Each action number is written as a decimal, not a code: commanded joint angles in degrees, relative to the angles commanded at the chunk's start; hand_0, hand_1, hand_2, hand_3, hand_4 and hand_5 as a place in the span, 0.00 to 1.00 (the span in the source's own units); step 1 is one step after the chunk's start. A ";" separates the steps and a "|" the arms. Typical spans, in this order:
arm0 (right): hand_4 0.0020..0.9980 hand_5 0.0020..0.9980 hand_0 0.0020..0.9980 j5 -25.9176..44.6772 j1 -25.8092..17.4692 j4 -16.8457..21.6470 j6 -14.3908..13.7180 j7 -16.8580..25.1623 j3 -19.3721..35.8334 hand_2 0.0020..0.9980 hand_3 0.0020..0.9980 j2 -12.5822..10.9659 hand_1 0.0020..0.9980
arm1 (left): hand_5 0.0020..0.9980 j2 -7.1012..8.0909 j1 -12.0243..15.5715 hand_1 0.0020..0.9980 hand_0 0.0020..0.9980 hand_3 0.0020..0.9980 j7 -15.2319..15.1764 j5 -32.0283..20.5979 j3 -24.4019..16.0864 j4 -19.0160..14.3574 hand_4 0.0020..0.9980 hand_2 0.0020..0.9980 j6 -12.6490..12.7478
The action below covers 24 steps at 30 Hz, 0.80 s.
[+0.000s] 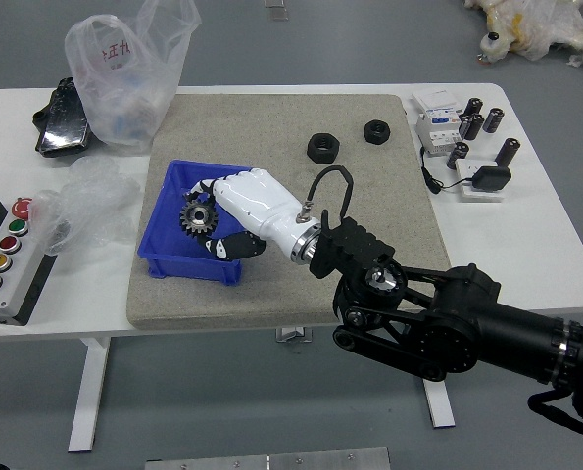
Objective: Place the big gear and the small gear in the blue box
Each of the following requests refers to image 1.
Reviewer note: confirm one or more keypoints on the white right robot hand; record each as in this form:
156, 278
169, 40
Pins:
257, 201

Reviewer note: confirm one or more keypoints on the black steel gear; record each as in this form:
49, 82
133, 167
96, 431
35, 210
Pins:
193, 222

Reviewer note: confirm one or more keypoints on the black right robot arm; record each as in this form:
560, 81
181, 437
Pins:
457, 313

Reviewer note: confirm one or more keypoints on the big black hex nut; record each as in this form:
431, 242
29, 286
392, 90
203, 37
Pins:
315, 152

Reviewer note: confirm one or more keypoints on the blue plastic box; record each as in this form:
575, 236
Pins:
163, 230

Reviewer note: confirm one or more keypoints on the small black hex nut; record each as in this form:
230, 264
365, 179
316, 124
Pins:
372, 134

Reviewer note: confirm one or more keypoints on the grey-brown mat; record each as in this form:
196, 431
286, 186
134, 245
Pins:
271, 122

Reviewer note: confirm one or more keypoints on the white table leg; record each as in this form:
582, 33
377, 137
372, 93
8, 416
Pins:
87, 391
440, 406

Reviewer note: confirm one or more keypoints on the clear crumpled plastic bag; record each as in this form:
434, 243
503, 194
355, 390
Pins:
95, 205

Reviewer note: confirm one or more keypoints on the white red-printed plastic bag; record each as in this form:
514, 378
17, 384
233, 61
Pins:
119, 98

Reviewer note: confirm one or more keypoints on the white circuit breaker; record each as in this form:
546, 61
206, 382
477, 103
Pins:
433, 134

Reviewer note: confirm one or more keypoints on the metal floor socket cover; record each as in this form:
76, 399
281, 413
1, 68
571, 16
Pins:
276, 10

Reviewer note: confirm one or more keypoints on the small white carton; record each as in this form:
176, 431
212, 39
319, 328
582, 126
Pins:
433, 100

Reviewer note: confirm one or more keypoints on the yellow push button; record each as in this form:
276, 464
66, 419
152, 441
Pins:
0, 262

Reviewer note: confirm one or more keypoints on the black cylindrical capacitor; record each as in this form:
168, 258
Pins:
457, 155
477, 125
493, 120
473, 107
465, 126
508, 152

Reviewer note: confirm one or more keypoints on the black glossy plastic tray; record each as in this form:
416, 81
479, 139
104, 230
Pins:
61, 127

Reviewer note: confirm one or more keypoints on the white power socket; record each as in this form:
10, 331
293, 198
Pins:
465, 169

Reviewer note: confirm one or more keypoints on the red push button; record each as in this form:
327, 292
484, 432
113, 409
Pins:
9, 245

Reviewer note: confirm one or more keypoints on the red emergency stop button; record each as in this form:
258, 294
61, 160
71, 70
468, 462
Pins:
22, 207

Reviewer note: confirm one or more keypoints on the black plug adapter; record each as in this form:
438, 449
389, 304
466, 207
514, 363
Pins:
491, 177

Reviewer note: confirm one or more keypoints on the green push button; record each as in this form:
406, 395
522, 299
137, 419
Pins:
17, 227

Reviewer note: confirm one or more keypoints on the grey metal plate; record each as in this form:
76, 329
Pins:
266, 461

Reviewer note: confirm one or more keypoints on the plastic-wrapped plush toy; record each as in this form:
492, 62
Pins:
531, 24

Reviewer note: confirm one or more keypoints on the metal table bracket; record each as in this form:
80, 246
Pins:
293, 335

